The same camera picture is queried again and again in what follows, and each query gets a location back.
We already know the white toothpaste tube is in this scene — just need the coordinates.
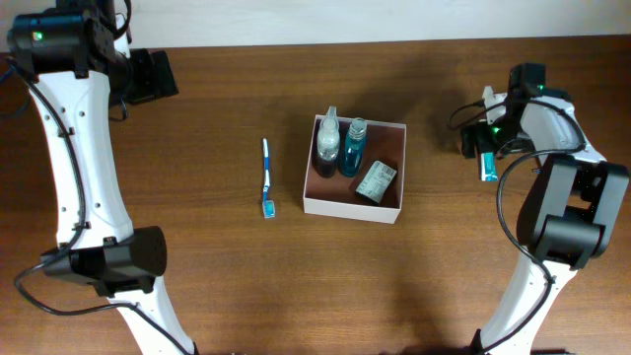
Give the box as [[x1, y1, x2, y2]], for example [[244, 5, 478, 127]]
[[479, 152, 498, 181]]

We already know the green white soap box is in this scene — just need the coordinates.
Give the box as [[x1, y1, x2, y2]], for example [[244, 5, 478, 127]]
[[355, 160, 397, 204]]

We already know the blue mouthwash bottle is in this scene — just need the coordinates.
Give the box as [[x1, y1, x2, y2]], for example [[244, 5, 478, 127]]
[[339, 118, 368, 178]]

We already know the clear purple soap pump bottle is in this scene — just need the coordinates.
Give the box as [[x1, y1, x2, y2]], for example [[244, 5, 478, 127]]
[[316, 106, 340, 178]]

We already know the blue white toothbrush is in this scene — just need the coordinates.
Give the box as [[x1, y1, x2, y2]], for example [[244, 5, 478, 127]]
[[262, 138, 276, 219]]

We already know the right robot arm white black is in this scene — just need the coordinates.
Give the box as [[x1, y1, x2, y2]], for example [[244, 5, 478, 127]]
[[449, 63, 630, 354]]

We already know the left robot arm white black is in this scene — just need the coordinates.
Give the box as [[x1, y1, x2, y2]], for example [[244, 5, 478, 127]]
[[7, 0, 197, 354]]

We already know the white cardboard box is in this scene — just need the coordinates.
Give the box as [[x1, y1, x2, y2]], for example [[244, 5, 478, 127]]
[[303, 114, 407, 224]]

